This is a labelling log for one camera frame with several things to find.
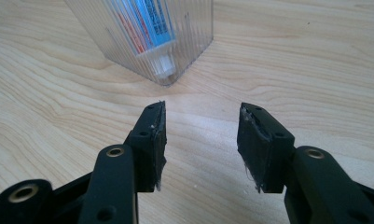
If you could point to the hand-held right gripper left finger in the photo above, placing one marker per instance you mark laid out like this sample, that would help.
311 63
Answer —
148 155

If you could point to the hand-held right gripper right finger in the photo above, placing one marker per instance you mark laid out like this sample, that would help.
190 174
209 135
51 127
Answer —
265 155

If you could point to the clear ribbed plastic container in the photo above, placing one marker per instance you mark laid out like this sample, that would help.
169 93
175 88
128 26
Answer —
194 37

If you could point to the blue and red labelled tube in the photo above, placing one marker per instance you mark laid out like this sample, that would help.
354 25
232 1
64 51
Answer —
150 28

